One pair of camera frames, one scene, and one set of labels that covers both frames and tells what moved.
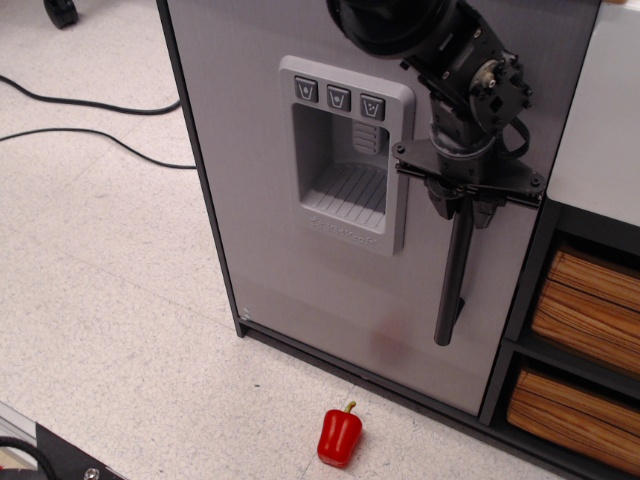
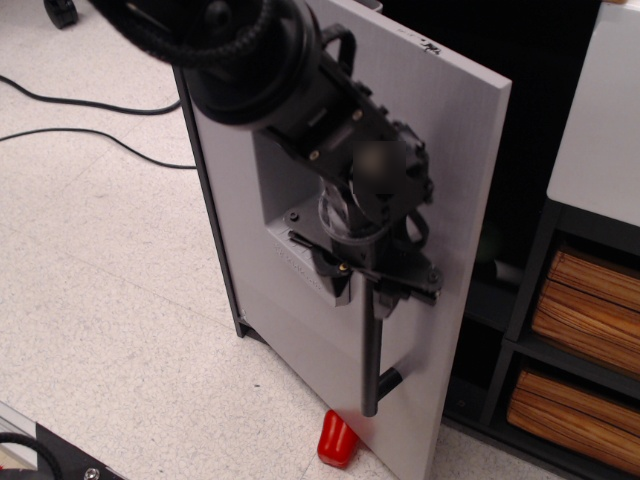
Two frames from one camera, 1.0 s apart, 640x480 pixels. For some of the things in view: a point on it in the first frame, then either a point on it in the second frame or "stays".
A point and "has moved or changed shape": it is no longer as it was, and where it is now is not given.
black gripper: x=456 y=165 → x=388 y=260
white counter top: x=598 y=169 stays
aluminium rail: x=18 y=426 stays
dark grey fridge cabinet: x=564 y=226 → x=512 y=41
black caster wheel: x=63 y=13 stays
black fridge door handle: x=450 y=301 → x=375 y=385
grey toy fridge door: x=328 y=244 has moved or changed shape
